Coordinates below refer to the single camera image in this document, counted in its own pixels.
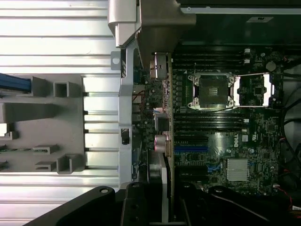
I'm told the blue expansion slot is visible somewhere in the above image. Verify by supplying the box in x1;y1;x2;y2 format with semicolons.
175;145;209;153

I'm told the silver chipset heat sink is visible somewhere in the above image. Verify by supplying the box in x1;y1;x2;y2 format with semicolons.
226;159;249;181

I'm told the green motherboard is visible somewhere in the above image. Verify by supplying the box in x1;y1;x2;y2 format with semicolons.
131;46;301;198

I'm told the CPU socket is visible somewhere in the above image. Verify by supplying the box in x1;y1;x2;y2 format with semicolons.
187;71;236;111

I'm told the grey parts rack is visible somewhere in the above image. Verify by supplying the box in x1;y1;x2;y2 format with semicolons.
0;74;85;175

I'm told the metal socket cover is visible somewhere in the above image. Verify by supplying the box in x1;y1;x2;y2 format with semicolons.
235;73;275;108

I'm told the green RAM stick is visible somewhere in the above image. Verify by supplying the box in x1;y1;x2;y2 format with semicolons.
0;145;33;153

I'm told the hard disk with blue caddy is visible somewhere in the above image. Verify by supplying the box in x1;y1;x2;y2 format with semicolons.
0;72;32;95

